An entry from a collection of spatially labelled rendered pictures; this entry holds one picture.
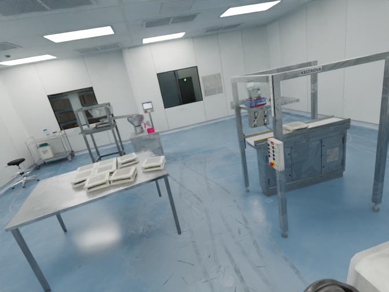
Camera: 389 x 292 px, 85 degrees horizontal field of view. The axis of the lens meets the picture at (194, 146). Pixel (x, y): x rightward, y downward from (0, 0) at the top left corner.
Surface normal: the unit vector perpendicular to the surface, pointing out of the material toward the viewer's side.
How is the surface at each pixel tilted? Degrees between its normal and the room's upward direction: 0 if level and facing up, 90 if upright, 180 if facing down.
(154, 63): 90
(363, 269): 42
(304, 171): 90
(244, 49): 90
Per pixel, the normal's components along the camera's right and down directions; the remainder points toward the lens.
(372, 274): -0.77, -0.54
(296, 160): 0.18, 0.29
